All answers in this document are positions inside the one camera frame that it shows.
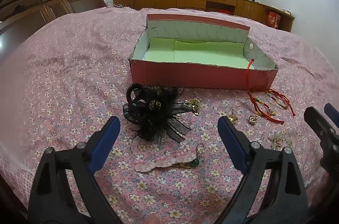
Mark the red gift box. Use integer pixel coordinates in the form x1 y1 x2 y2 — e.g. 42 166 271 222
266 10 282 28

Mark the dark wooden headboard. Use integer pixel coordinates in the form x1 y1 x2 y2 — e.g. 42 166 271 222
0 0 106 38

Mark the black feather hair flower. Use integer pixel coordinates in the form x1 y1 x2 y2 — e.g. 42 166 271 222
122 83 192 141

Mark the clear silver hair ornament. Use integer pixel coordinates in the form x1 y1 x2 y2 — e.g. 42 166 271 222
267 131 293 150

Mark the pink cardboard box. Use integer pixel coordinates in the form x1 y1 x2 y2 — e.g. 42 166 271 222
128 14 280 91

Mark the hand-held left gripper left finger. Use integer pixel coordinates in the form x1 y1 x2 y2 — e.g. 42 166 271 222
27 116 125 224

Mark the green bead hook earring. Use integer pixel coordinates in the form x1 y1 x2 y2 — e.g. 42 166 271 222
191 143 206 169

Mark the pink floral bedspread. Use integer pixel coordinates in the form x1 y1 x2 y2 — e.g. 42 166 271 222
0 6 335 224

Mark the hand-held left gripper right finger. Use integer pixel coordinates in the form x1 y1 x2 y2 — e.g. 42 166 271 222
217 115 310 224

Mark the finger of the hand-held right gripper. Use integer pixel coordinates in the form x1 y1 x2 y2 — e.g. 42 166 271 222
324 103 339 132
304 106 337 147

